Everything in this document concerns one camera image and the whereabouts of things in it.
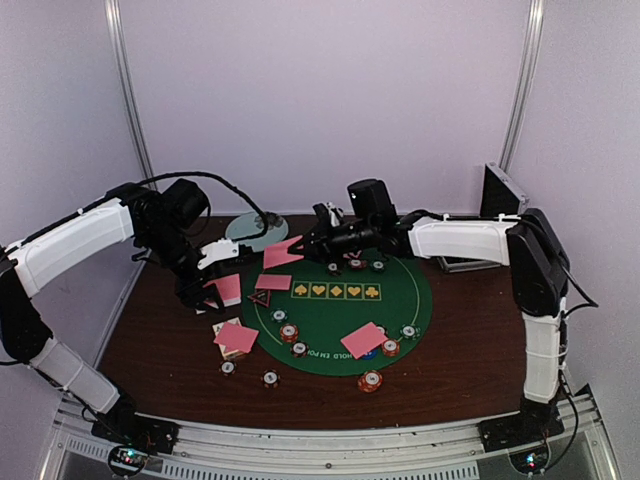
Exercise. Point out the single brown chip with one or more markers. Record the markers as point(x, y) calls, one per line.
point(227, 368)

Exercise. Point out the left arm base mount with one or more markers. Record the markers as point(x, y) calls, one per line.
point(124, 425)

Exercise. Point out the aluminium poker case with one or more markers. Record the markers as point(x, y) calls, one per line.
point(500, 195)

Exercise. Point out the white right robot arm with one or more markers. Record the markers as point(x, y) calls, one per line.
point(526, 244)

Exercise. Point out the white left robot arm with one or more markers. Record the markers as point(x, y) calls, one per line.
point(153, 221)

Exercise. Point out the left aluminium frame post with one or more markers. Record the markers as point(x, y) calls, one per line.
point(117, 38)

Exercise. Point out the black triangular dealer button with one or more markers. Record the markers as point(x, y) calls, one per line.
point(261, 298)

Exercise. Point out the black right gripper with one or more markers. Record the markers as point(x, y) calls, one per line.
point(319, 239)

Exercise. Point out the red poker chip stack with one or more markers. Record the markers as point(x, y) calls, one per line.
point(370, 381)

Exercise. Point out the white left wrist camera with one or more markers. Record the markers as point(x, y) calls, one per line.
point(221, 250)

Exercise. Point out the playing card box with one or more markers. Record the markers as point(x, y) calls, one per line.
point(226, 352)

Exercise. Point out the right aluminium frame post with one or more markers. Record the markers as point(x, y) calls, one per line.
point(528, 64)

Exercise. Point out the red-backed cards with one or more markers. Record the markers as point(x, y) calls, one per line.
point(363, 340)
point(274, 282)
point(236, 337)

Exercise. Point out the red-backed playing card deck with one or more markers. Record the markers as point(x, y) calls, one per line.
point(229, 289)

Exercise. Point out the single red-backed playing card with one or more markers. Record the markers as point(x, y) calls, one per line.
point(277, 254)

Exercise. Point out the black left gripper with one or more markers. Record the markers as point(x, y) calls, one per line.
point(183, 288)

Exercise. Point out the round green poker mat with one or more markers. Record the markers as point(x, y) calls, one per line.
point(326, 308)

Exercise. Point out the brown poker chip stack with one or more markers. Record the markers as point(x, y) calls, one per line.
point(270, 379)

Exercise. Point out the aluminium front rail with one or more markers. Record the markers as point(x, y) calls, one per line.
point(451, 450)

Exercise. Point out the brown chips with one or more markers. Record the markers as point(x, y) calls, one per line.
point(382, 329)
point(299, 349)
point(335, 268)

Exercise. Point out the loose red-backed cards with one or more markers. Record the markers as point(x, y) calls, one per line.
point(236, 337)

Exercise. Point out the light blue flower plate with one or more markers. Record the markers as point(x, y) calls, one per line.
point(246, 225)

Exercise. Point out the aluminium frame post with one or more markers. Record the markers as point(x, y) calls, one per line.
point(528, 64)
point(117, 38)

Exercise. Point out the blue small blind button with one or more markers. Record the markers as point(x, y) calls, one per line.
point(369, 355)

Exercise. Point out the small red chip stack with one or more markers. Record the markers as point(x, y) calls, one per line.
point(357, 264)

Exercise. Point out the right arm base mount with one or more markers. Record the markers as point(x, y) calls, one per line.
point(522, 428)

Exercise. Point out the red chips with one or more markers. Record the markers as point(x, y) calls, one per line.
point(390, 348)
point(289, 333)

